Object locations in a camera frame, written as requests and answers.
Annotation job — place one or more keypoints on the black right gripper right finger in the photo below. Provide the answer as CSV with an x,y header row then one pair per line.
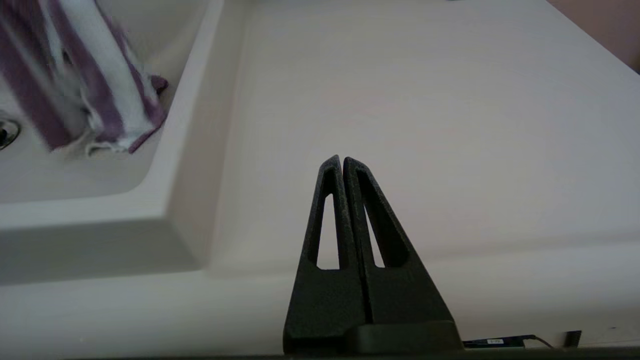
x,y
400,300

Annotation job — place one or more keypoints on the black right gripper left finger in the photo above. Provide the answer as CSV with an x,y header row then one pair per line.
x,y
325,300

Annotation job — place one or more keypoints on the purple white striped towel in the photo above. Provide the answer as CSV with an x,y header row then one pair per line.
x,y
100,75

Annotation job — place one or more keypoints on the white ceramic sink basin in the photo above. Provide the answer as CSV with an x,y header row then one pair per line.
x,y
125,175

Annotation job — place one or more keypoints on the chrome drain stopper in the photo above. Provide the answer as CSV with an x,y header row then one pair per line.
x,y
7,132

